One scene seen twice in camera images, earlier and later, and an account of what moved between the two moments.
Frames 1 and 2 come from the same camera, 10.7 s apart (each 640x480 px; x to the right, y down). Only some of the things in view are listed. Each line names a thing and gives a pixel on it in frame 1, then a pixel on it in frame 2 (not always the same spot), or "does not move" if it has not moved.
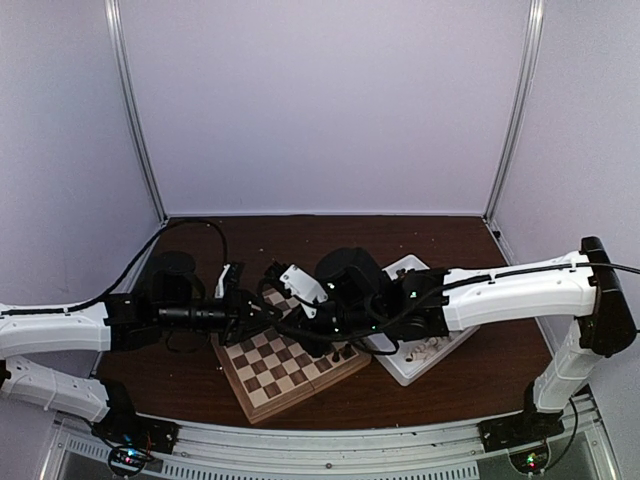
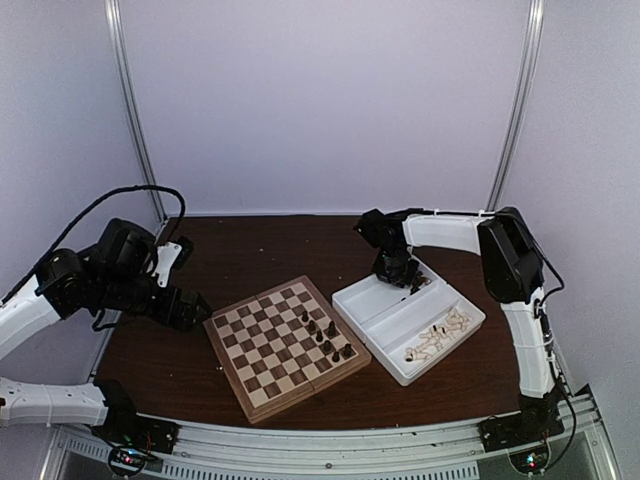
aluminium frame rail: (210, 449) does not move
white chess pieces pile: (425, 350) does not move
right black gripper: (312, 344) → (400, 280)
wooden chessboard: (271, 368) does not move
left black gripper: (239, 318) → (183, 321)
